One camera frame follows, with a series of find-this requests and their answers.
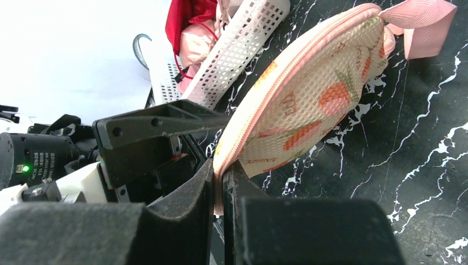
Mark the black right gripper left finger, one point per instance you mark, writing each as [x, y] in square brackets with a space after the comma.
[175, 230]

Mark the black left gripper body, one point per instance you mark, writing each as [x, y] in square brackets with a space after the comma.
[146, 154]

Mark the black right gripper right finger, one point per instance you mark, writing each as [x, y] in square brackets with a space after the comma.
[260, 229]

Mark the pink floral mesh laundry bag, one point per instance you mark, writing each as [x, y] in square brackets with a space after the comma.
[313, 83]

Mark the white plastic laundry basket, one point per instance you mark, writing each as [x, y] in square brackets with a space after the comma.
[244, 36]

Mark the pink and white bras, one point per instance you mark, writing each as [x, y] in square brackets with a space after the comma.
[225, 10]

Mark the red garment in basket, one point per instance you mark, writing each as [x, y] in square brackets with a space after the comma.
[191, 32]

